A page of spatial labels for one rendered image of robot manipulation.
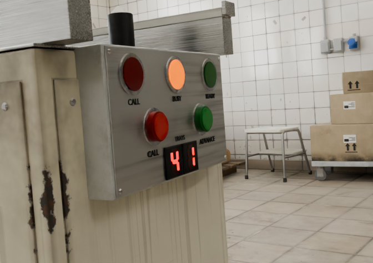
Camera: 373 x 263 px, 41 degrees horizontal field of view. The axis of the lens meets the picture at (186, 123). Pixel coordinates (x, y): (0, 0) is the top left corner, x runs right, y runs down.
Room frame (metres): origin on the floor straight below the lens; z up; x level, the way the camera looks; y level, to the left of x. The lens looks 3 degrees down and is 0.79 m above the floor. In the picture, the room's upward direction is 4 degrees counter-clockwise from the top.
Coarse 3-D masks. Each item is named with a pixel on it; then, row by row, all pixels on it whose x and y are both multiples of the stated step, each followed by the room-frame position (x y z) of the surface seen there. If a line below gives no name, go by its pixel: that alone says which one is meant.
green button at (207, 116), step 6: (198, 108) 0.58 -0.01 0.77; (204, 108) 0.58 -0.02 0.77; (198, 114) 0.57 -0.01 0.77; (204, 114) 0.57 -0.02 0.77; (210, 114) 0.59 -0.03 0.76; (198, 120) 0.57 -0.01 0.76; (204, 120) 0.57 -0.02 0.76; (210, 120) 0.58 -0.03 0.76; (198, 126) 0.57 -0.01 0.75; (204, 126) 0.57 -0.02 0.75; (210, 126) 0.58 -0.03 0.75
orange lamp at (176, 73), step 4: (176, 60) 0.54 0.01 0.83; (172, 64) 0.53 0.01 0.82; (176, 64) 0.54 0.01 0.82; (180, 64) 0.55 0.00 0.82; (172, 68) 0.53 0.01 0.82; (176, 68) 0.54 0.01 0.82; (180, 68) 0.54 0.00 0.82; (172, 72) 0.53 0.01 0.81; (176, 72) 0.54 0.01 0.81; (180, 72) 0.54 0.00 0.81; (172, 76) 0.53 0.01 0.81; (176, 76) 0.54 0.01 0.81; (180, 76) 0.54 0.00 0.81; (184, 76) 0.55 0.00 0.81; (172, 80) 0.53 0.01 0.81; (176, 80) 0.53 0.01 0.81; (180, 80) 0.54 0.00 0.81; (172, 84) 0.53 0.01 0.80; (176, 84) 0.53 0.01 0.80; (180, 84) 0.54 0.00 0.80; (176, 88) 0.53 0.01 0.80
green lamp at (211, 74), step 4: (208, 64) 0.60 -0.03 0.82; (212, 64) 0.61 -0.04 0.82; (208, 68) 0.60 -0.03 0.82; (212, 68) 0.61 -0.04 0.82; (204, 72) 0.59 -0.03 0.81; (208, 72) 0.60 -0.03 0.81; (212, 72) 0.61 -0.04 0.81; (204, 76) 0.59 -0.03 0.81; (208, 76) 0.60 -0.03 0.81; (212, 76) 0.61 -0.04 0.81; (208, 80) 0.60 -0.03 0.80; (212, 80) 0.61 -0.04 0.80; (208, 84) 0.60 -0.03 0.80; (212, 84) 0.61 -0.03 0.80
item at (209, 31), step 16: (176, 16) 0.69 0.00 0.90; (192, 16) 0.67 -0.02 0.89; (208, 16) 0.66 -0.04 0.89; (224, 16) 0.66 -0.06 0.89; (96, 32) 0.76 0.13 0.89; (144, 32) 0.71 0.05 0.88; (160, 32) 0.70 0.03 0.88; (176, 32) 0.69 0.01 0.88; (192, 32) 0.68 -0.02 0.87; (208, 32) 0.66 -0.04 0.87; (224, 32) 0.66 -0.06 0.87; (160, 48) 0.70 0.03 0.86; (176, 48) 0.69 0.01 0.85; (192, 48) 0.68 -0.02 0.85; (208, 48) 0.67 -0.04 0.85; (224, 48) 0.65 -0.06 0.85
